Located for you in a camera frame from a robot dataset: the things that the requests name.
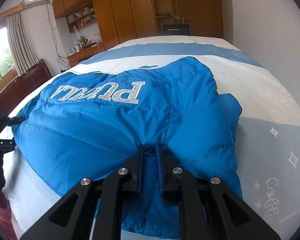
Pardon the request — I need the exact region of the blue puffer jacket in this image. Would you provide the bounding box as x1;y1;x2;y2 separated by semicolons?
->
12;57;242;239

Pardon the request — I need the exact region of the pink sleeve forearm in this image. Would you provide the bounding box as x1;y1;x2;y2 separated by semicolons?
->
0;192;17;240

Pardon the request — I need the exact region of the dark wooden headboard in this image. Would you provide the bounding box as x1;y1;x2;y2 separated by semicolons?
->
0;59;52;115

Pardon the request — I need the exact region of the striped grey curtain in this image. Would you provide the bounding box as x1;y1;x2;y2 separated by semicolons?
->
5;11;38;76

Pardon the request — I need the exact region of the blue and white bed sheet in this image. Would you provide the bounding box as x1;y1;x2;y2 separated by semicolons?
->
4;36;300;239

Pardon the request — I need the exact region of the wooden desk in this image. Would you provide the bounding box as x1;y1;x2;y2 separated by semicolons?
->
67;43;104;68

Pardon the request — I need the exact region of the window with wooden frame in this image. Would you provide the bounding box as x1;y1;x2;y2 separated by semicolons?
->
0;27;17;92

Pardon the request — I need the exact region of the wooden wardrobe wall unit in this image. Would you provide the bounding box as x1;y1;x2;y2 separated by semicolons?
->
52;0;223;49

